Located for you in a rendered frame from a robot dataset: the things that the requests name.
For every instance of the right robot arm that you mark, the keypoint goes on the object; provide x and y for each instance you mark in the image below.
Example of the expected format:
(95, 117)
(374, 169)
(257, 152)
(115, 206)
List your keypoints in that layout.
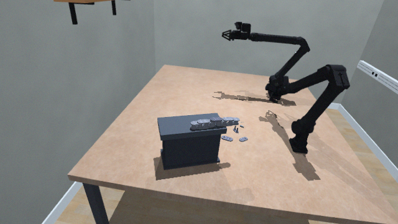
(246, 28)

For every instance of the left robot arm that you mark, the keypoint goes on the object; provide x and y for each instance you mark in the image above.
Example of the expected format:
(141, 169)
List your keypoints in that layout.
(338, 82)

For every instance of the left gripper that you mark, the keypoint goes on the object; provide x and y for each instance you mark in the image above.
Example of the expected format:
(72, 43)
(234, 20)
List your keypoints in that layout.
(275, 97)

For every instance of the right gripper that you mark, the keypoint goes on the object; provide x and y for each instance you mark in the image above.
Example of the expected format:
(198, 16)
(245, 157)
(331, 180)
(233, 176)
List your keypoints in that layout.
(231, 34)

